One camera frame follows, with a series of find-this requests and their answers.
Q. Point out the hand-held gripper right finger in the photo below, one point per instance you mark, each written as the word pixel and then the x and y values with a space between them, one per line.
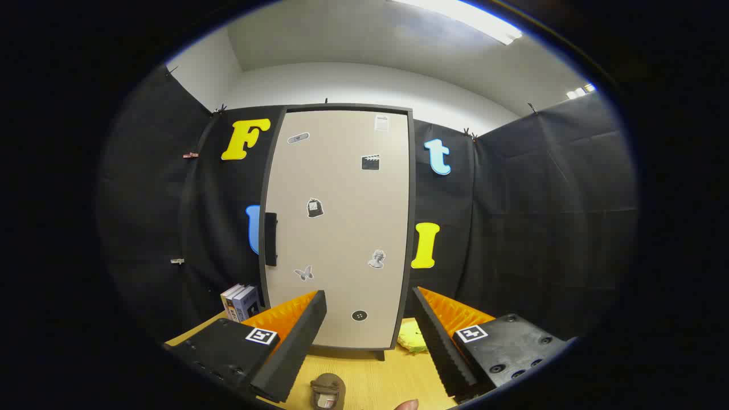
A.
pixel 441 347

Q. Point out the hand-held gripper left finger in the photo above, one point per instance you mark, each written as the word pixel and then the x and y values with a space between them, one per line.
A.
pixel 296 347

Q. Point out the brown fuzzy shoe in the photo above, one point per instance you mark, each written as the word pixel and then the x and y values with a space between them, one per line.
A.
pixel 327 390

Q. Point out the beige shoe cabinet door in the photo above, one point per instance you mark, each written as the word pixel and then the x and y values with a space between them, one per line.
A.
pixel 342 239

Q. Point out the grey shoe cabinet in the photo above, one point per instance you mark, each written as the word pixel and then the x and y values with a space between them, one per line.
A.
pixel 412 228

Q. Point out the yellow green cloth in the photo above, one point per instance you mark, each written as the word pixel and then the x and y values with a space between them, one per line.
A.
pixel 411 339

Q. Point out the white book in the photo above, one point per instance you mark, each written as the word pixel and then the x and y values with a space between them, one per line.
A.
pixel 228 299

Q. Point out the black backdrop cloth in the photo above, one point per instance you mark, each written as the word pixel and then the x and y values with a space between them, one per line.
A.
pixel 541 228

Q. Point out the small ceiling light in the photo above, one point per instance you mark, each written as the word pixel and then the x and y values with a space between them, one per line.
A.
pixel 580 91

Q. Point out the long ceiling light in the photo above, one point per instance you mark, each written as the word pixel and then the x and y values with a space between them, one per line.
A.
pixel 472 17

